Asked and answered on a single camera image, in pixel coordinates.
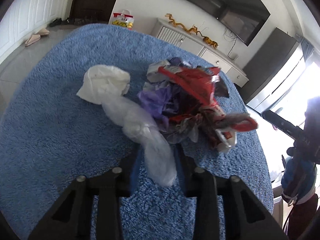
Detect dark grey curtain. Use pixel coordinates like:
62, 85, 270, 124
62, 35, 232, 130
238, 28, 299, 104

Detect red snack wrapper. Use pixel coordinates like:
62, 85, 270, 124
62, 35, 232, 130
143, 58, 258, 153

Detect beige slippers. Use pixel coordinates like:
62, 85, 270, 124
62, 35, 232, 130
24, 28, 50, 47

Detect clear plastic bag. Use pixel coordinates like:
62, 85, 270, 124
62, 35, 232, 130
101, 94, 177, 187

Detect blue and white gloved right hand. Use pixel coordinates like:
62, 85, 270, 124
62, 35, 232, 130
281, 157, 317, 206

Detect red and white shopping bag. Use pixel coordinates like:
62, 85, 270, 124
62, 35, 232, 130
111, 10, 135, 30

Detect golden dragon ornament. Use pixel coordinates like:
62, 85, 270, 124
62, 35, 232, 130
165, 13, 219, 49

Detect white tissue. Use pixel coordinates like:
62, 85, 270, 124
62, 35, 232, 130
76, 64, 131, 105

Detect white wall cabinets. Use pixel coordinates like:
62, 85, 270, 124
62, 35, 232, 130
1, 0, 68, 56

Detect maroon sleeved right forearm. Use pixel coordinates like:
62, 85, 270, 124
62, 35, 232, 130
287, 193, 318, 239

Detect blue shaggy rug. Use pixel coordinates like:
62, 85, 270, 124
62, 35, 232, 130
1, 24, 273, 239

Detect purple wrapper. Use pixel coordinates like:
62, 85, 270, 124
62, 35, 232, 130
138, 86, 177, 131

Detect white tv cabinet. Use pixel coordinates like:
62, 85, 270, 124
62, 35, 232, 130
151, 18, 249, 87

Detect wall-mounted black television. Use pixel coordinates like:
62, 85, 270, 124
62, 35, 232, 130
186, 0, 270, 46

